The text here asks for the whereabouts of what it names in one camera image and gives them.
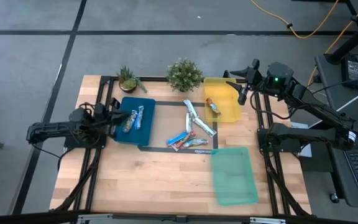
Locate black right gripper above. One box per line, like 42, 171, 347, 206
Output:
225, 58, 265, 106

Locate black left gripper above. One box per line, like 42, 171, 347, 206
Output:
94, 98, 131, 136

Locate light blue granola bar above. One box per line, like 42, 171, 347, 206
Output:
134, 105, 145, 130

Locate snack bars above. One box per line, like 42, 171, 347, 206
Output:
206, 97, 223, 118

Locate white granola bar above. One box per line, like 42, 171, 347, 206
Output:
183, 98, 198, 119
193, 116, 217, 138
185, 112, 193, 134

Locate red granola bar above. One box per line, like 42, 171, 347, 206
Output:
171, 132, 196, 152

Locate silver multicoloured granola bar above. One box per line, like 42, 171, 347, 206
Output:
182, 138, 209, 148

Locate yellow plastic tray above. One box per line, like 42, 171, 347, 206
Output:
203, 77, 242, 124

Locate blue plastic tray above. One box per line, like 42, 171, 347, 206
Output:
113, 96, 157, 147

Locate small potted succulent plant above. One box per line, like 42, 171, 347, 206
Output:
116, 65, 148, 94

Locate bushy potted plant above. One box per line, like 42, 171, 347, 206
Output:
165, 57, 205, 93

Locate green plastic tray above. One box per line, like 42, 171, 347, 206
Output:
209, 146, 260, 207

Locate white paper sheet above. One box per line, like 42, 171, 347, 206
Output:
290, 121, 313, 158

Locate black power adapter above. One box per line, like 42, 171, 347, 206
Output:
340, 54, 358, 90

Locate black stand pole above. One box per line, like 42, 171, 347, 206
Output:
292, 0, 358, 65

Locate black crossbar with silver brackets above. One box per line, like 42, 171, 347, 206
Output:
0, 210, 358, 224

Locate black aluminium table frame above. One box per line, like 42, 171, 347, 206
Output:
50, 74, 312, 218

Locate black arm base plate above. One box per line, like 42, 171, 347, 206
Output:
63, 123, 109, 149
257, 128, 303, 153

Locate yellow extension cable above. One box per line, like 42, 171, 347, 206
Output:
249, 0, 358, 88

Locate black power cable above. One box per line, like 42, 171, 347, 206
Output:
309, 74, 358, 96

